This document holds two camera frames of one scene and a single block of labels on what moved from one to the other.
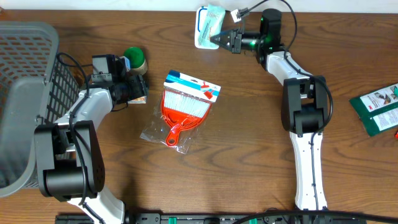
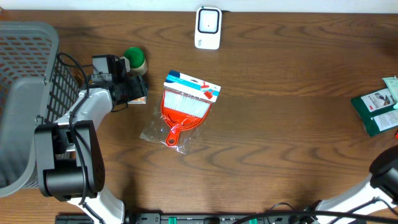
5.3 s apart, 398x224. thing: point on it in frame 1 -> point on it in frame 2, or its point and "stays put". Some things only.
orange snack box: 140,100 stays put
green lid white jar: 138,64 stays put
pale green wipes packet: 212,25 -> 392,84
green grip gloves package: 377,111 stays put
